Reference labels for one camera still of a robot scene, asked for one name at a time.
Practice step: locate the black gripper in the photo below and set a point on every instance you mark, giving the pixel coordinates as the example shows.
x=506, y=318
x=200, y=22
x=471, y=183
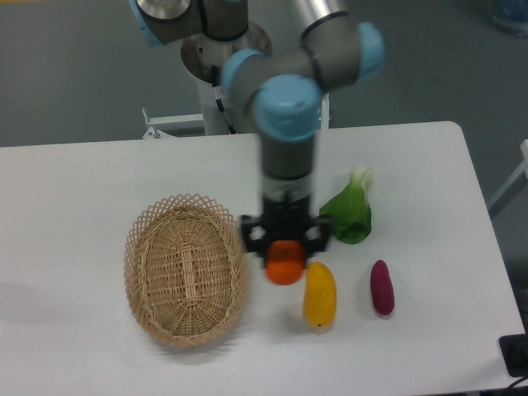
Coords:
x=284, y=221

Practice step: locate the orange fruit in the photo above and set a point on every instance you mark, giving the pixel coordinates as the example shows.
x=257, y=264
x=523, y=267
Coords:
x=284, y=264

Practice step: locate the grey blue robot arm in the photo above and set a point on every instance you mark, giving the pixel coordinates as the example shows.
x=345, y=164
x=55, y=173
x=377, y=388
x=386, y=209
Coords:
x=278, y=97

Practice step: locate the woven wicker basket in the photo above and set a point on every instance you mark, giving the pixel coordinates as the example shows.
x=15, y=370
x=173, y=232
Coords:
x=186, y=270

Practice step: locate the yellow mango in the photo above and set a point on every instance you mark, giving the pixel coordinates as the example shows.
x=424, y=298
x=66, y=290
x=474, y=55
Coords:
x=320, y=295

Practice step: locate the green bok choy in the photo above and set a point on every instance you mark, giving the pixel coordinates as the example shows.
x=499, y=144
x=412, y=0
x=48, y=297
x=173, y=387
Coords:
x=350, y=209

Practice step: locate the purple sweet potato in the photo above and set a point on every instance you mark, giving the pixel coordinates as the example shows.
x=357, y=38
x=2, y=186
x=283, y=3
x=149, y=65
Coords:
x=381, y=289

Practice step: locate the black device at table edge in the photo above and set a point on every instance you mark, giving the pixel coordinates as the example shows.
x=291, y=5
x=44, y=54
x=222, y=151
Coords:
x=514, y=353

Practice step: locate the white frame at right edge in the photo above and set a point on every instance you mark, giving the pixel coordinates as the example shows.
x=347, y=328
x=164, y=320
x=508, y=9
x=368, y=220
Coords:
x=515, y=182

